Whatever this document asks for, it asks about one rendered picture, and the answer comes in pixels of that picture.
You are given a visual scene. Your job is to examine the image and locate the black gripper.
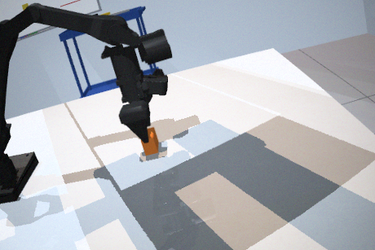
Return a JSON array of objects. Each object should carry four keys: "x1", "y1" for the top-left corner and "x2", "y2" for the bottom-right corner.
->
[{"x1": 116, "y1": 68, "x2": 152, "y2": 143}]

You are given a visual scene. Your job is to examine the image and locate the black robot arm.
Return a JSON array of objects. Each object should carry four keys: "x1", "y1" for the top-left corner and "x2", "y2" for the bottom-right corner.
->
[{"x1": 0, "y1": 3, "x2": 172, "y2": 186}]

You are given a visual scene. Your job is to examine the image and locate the orange block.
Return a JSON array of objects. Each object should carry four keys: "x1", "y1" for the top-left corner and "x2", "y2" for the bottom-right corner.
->
[{"x1": 141, "y1": 127, "x2": 158, "y2": 156}]

